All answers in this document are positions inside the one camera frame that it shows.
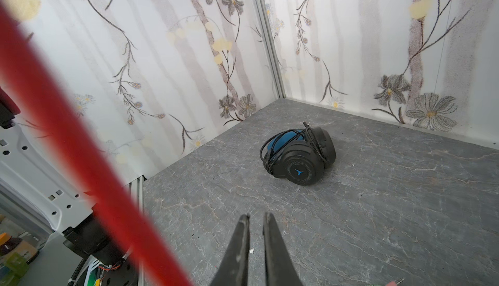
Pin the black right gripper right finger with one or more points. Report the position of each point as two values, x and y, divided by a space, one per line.
279 268

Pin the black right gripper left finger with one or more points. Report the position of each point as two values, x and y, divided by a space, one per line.
233 269

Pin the black headphones with blue band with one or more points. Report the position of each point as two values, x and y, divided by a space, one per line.
299 155

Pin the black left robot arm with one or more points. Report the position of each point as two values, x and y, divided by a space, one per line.
36 183

